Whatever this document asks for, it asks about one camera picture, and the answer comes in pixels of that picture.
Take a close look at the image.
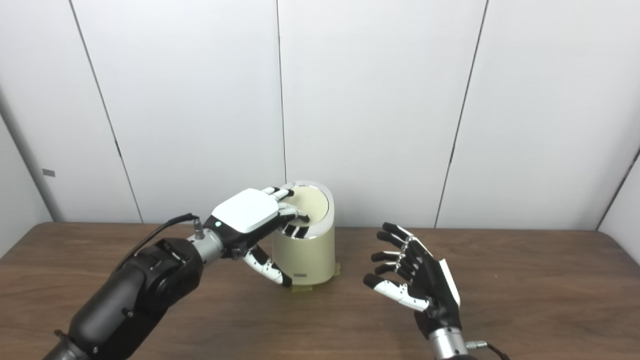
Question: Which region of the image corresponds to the black and white left hand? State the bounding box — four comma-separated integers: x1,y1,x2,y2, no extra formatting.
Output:
202,185,311,288

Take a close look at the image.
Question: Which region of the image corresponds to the black and white right hand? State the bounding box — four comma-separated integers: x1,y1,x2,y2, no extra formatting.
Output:
363,222,463,341

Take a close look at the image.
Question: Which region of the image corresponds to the cream round bin lid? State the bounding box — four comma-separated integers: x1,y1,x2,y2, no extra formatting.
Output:
287,186,330,223

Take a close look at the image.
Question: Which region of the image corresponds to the cream-colored bin body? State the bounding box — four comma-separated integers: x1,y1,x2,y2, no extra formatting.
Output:
271,181,336,287

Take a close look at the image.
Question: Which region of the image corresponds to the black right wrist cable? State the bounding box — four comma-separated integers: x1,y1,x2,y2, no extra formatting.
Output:
466,340,511,360

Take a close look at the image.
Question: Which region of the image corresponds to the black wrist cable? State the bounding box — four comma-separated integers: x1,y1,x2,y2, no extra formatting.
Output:
112,213,206,273
466,340,511,360

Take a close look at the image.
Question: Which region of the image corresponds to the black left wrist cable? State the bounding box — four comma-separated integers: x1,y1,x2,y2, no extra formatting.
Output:
112,213,206,273

